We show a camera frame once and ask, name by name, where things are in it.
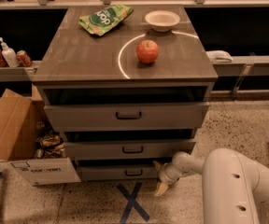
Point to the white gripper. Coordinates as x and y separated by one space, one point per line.
166 174

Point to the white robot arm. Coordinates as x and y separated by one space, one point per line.
232 184

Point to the grey top drawer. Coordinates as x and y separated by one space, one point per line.
93 118

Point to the grey drawer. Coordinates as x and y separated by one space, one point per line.
118 172
119 150
93 118

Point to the grey middle drawer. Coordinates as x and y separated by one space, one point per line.
119 150

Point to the grey bottom drawer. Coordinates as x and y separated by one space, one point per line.
118 172

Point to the grey drawer cabinet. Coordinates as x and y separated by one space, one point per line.
83 69

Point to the snack wrappers in box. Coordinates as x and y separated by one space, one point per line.
49 146

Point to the red apple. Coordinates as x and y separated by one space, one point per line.
147 51

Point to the white folded cloth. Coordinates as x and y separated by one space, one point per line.
219 56

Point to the white paper bowl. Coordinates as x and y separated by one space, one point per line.
162 20

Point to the cardboard box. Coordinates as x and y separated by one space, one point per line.
19 131

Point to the green chip bag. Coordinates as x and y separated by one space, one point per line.
101 22

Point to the white pump bottle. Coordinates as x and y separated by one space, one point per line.
9 54

